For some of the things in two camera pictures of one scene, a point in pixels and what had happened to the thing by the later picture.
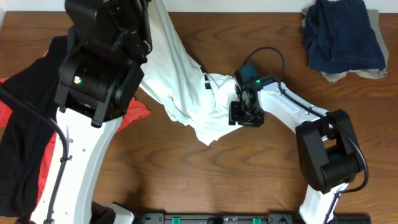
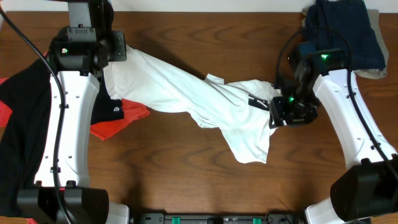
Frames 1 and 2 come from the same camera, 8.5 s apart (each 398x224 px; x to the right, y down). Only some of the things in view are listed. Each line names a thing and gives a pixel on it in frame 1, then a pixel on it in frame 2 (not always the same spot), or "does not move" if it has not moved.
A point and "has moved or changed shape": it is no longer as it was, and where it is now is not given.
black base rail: (241, 218) does not move
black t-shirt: (26, 136) does not move
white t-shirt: (194, 99) has moved or changed shape
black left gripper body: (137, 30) → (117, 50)
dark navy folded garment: (339, 37) does not move
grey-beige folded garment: (368, 73) does not move
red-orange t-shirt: (134, 109) does not move
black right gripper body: (234, 112) → (274, 112)
